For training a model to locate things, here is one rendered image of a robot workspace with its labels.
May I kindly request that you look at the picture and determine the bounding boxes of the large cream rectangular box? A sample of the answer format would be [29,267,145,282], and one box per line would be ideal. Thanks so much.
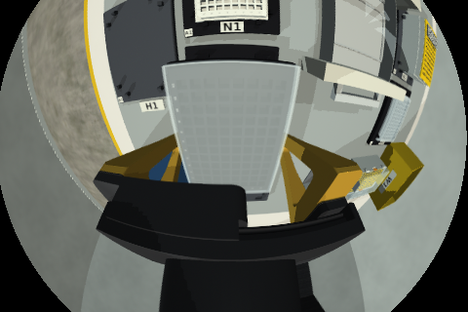
[301,0,421,108]

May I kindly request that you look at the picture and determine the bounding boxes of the yellow bin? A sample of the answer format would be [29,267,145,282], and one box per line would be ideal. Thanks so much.
[369,142,424,211]

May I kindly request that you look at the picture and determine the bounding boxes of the blue open-top bin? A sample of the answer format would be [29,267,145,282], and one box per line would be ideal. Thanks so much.
[149,151,188,182]

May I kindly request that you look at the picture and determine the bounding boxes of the white label with black text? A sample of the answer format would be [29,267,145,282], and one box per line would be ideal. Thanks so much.
[139,99,165,112]

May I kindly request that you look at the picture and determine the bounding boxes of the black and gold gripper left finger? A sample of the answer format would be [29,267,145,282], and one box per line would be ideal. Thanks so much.
[100,134,181,182]

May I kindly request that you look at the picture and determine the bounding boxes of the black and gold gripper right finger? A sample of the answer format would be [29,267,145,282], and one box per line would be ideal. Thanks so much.
[280,134,363,223]

